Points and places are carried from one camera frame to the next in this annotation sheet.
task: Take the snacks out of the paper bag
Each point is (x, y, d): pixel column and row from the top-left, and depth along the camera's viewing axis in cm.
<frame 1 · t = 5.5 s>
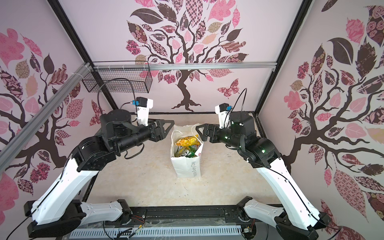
left hand: (169, 125, 55), fingers open
right hand: (203, 126, 60), fingers open
white paper bag: (186, 167, 74), point 18 cm above the table
yellow chip bag: (188, 141, 83), point 19 cm above the table
colourful snack bag in bag: (188, 151, 78), point 20 cm above the table

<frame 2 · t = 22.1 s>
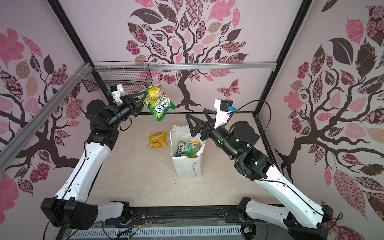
left hand: (148, 95, 60), fingers closed
right hand: (197, 111, 51), fingers open
yellow chip bag: (158, 139, 103), point 3 cm above the table
the other named things where they were.

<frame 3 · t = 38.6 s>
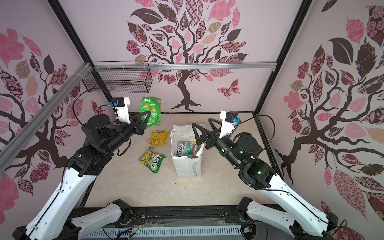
left hand: (148, 115, 59), fingers closed
right hand: (202, 121, 53), fingers open
green yellow snack bag: (151, 161, 92), point 4 cm above the table
the other named things where they were.

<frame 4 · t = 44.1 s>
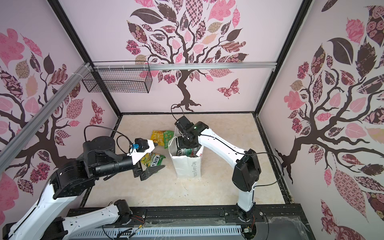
left hand: (158, 156, 54), fingers open
right hand: (182, 143, 82), fingers open
green snack bag: (168, 135, 102), point 6 cm above the table
